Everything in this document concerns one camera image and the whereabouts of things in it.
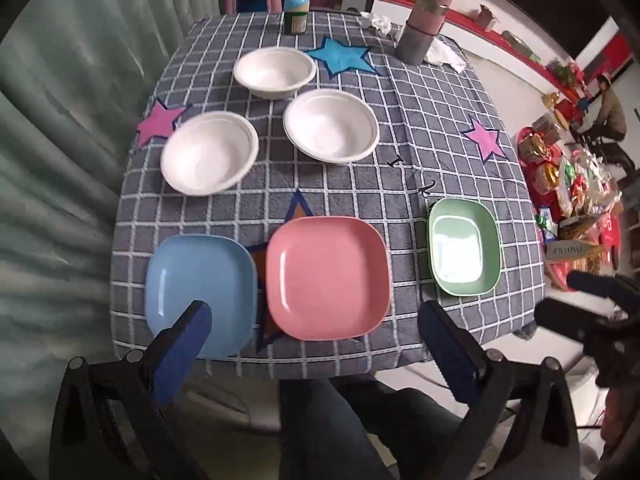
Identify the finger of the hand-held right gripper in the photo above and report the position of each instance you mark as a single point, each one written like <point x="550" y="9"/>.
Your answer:
<point x="600" y="286"/>
<point x="570" y="322"/>

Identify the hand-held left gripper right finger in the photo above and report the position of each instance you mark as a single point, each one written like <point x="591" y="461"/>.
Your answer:
<point x="451" y="355"/>

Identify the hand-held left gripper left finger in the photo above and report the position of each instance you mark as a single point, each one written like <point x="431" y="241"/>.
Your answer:
<point x="184" y="350"/>

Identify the blue square plate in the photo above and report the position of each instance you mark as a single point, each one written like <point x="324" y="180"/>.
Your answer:
<point x="200" y="275"/>

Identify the green square plate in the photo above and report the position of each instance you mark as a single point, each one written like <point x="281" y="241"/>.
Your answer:
<point x="457" y="252"/>

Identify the pink square plate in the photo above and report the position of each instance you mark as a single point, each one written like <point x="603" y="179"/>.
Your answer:
<point x="325" y="275"/>

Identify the white paper bowl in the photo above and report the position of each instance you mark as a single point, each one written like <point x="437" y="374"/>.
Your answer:
<point x="330" y="125"/>
<point x="275" y="71"/>
<point x="207" y="152"/>

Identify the pile of colourful packaged goods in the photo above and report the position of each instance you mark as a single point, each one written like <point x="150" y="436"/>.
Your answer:
<point x="575" y="185"/>

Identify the person's legs in jeans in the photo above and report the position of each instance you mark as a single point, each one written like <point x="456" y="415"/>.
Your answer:
<point x="350" y="430"/>

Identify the grey checked star tablecloth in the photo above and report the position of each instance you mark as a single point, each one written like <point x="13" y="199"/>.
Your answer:
<point x="350" y="195"/>

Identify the green curtain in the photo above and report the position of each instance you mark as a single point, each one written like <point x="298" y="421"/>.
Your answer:
<point x="75" y="135"/>

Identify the crumpled white tissue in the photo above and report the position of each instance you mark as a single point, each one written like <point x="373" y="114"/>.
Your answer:
<point x="447" y="55"/>
<point x="376" y="22"/>

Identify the pink and grey thermos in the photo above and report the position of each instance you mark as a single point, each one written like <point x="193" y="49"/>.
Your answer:
<point x="425" y="20"/>

